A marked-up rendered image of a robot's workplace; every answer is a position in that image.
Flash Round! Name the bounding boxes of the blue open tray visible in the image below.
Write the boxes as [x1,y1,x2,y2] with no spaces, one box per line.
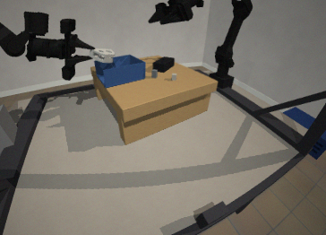
[94,55,146,88]

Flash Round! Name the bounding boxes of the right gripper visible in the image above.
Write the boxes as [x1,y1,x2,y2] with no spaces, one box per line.
[148,0,193,25]

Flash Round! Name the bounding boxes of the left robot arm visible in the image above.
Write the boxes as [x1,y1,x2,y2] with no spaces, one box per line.
[0,12,48,62]

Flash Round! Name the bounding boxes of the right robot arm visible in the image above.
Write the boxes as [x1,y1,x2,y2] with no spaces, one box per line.
[192,0,253,78]

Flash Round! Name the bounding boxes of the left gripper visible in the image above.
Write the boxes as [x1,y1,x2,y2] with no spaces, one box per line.
[42,19,95,81]

